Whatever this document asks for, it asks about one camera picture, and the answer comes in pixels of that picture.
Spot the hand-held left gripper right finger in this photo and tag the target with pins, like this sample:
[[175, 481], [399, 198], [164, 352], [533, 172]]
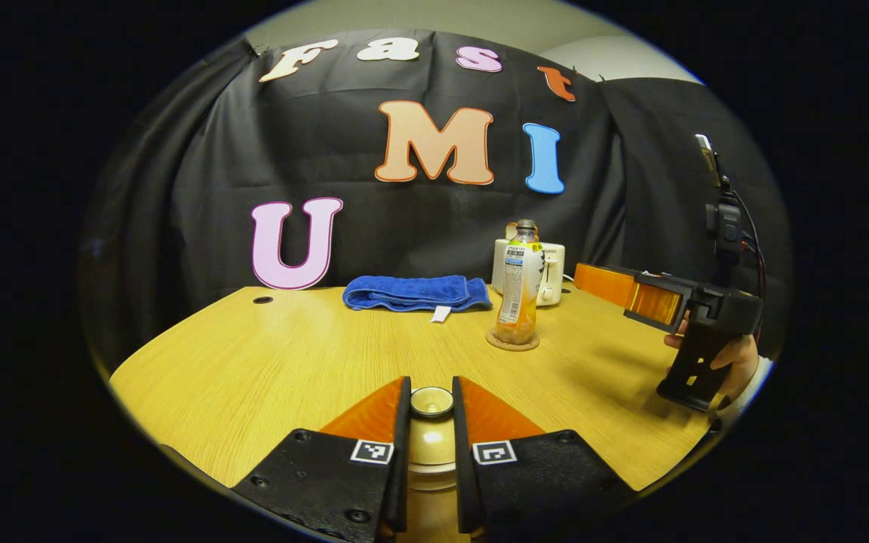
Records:
[[463, 475]]

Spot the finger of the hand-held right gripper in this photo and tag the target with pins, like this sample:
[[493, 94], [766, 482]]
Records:
[[653, 302], [604, 285]]

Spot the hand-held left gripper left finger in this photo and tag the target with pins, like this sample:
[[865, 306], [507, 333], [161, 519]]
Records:
[[402, 467]]

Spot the clear orange-drink water bottle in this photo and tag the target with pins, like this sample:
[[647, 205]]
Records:
[[519, 294]]

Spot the round cork coaster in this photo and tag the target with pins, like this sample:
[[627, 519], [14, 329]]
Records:
[[498, 343]]

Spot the white toaster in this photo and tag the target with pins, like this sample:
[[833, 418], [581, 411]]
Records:
[[553, 275]]

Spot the toast slice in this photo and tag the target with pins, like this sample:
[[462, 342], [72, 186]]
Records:
[[511, 231]]

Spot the blue folded towel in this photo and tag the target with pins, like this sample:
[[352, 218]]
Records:
[[412, 292]]

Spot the black backdrop cloth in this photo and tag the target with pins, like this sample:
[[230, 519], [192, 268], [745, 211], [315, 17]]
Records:
[[201, 166]]

